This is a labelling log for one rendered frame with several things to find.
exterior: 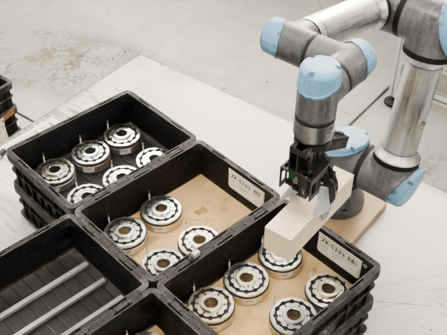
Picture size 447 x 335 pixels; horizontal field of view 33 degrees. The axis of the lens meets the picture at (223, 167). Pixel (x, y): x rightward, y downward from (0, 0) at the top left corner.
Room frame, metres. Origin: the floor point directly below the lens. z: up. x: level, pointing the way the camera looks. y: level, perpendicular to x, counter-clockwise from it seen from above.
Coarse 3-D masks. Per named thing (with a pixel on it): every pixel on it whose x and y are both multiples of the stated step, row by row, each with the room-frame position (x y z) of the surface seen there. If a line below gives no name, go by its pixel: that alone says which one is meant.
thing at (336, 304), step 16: (272, 208) 1.28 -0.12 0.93; (224, 240) 1.18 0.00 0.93; (336, 240) 1.18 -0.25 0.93; (368, 256) 1.13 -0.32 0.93; (176, 272) 1.08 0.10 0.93; (368, 272) 1.09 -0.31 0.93; (160, 288) 1.03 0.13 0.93; (176, 304) 0.99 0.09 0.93; (336, 304) 1.00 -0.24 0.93; (320, 320) 0.96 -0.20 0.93
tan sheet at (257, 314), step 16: (256, 256) 1.22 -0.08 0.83; (304, 256) 1.22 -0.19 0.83; (304, 272) 1.17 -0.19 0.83; (320, 272) 1.17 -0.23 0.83; (272, 288) 1.12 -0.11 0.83; (288, 288) 1.12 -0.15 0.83; (304, 288) 1.12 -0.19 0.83; (256, 304) 1.07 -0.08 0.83; (272, 304) 1.07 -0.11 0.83; (240, 320) 1.03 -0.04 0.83; (256, 320) 1.03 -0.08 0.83
